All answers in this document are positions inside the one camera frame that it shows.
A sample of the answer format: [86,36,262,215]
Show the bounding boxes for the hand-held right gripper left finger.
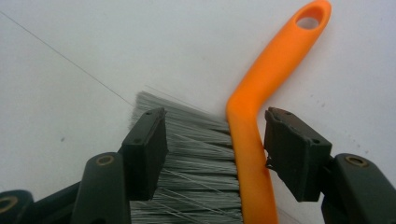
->
[119,106,169,202]

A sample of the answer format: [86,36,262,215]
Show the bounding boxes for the orange hand brush grey bristles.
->
[128,0,332,224]

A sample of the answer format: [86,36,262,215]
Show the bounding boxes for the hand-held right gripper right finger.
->
[263,106,333,203]

